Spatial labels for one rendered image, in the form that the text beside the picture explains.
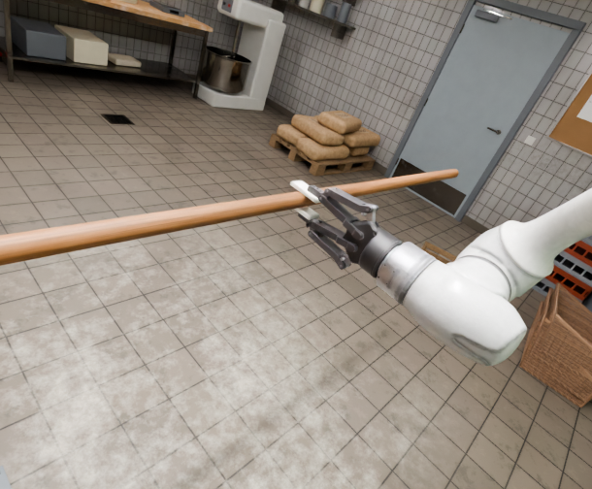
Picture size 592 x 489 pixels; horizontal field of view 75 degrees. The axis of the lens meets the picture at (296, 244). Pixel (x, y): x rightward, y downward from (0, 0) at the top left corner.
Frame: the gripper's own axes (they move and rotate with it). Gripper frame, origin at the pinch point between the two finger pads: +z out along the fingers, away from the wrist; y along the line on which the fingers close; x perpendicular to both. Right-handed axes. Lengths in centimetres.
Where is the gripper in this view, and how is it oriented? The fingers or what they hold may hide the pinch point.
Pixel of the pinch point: (304, 199)
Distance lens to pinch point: 73.2
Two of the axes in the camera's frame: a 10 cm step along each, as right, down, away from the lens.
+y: -3.1, 8.1, 5.0
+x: 6.6, -2.0, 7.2
